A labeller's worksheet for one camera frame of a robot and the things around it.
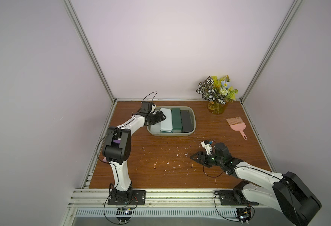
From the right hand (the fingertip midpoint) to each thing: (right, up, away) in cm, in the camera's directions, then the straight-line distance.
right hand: (193, 156), depth 81 cm
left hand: (-17, +23, +15) cm, 33 cm away
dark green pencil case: (-9, +19, +19) cm, 28 cm away
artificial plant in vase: (+18, +39, +11) cm, 45 cm away
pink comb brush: (+37, +17, +22) cm, 47 cm away
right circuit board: (+24, -26, -11) cm, 37 cm away
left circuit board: (-38, -28, -9) cm, 48 cm away
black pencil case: (-2, +20, +19) cm, 28 cm away
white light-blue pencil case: (-16, +17, +17) cm, 29 cm away
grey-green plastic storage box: (-20, +11, +16) cm, 28 cm away
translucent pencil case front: (-24, +15, +15) cm, 32 cm away
